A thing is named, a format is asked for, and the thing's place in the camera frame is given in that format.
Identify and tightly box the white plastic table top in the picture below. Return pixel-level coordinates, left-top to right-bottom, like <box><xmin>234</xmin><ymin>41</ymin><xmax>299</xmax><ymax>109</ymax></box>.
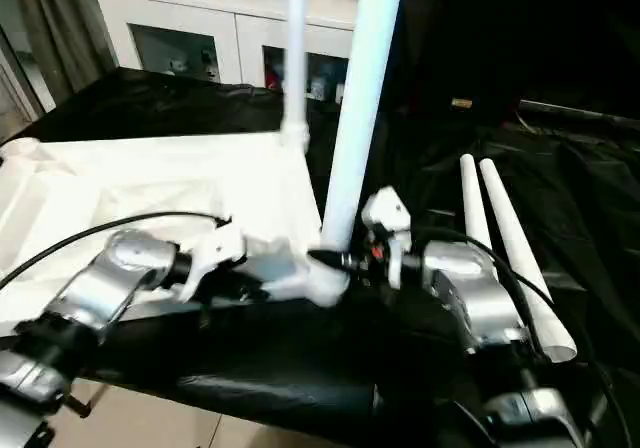
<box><xmin>0</xmin><ymin>130</ymin><xmax>352</xmax><ymax>330</ymax></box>

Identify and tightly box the white plastic table leg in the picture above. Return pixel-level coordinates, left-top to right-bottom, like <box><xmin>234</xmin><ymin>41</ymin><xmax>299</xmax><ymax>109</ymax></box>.
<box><xmin>305</xmin><ymin>0</ymin><xmax>410</xmax><ymax>310</ymax></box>
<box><xmin>477</xmin><ymin>157</ymin><xmax>580</xmax><ymax>365</ymax></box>
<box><xmin>278</xmin><ymin>0</ymin><xmax>315</xmax><ymax>153</ymax></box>
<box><xmin>458</xmin><ymin>153</ymin><xmax>497</xmax><ymax>250</ymax></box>

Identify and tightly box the black mat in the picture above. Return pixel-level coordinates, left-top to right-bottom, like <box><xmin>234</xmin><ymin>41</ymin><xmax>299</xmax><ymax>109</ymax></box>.
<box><xmin>0</xmin><ymin>65</ymin><xmax>640</xmax><ymax>448</ymax></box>

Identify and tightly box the dark metal bar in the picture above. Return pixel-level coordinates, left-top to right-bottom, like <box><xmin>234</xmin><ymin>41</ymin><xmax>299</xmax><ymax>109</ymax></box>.
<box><xmin>518</xmin><ymin>99</ymin><xmax>640</xmax><ymax>123</ymax></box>

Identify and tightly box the white sideboard cabinet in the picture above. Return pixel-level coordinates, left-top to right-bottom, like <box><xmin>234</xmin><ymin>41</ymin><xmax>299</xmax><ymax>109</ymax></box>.
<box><xmin>92</xmin><ymin>0</ymin><xmax>412</xmax><ymax>105</ymax></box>

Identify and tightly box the grey curtain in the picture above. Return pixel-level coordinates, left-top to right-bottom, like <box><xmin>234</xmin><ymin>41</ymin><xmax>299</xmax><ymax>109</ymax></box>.
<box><xmin>8</xmin><ymin>0</ymin><xmax>120</xmax><ymax>115</ymax></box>

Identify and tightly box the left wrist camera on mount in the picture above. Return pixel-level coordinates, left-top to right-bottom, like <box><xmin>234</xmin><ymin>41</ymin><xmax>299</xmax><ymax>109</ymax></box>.
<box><xmin>183</xmin><ymin>214</ymin><xmax>247</xmax><ymax>303</ymax></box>

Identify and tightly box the black left camera cable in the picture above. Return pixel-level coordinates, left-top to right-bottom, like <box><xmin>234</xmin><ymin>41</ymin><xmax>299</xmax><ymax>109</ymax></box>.
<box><xmin>0</xmin><ymin>211</ymin><xmax>233</xmax><ymax>290</ymax></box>

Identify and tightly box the black table frame leg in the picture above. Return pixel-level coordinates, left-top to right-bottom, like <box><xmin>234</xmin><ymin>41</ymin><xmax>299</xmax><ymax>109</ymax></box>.
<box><xmin>63</xmin><ymin>381</ymin><xmax>110</xmax><ymax>418</ymax></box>

